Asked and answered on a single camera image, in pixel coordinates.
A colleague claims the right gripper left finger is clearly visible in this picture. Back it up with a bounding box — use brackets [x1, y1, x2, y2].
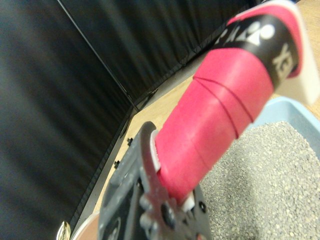
[97, 136, 148, 240]

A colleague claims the thin black curtain stand pole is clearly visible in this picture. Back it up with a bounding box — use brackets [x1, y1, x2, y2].
[55, 0, 141, 113]

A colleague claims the white scoop with red handle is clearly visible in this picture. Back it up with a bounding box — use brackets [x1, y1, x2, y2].
[149, 0, 320, 211]

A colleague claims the blue litter tray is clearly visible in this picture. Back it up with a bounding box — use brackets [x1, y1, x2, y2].
[197, 96, 320, 240]

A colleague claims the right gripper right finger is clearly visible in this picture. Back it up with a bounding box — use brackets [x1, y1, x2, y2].
[138, 121, 214, 240]

